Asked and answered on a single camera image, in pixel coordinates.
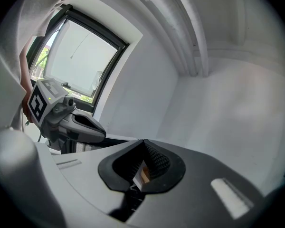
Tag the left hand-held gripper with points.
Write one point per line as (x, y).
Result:
(38, 103)

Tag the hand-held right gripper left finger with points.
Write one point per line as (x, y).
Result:
(85, 186)

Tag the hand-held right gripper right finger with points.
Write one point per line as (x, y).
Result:
(204, 186)

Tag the tan plastic bowl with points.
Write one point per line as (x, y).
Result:
(146, 174)

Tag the person's left forearm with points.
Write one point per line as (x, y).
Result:
(25, 75)

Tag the black-framed window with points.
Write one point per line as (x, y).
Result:
(80, 56)

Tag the person in white shirt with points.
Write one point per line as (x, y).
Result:
(26, 13)

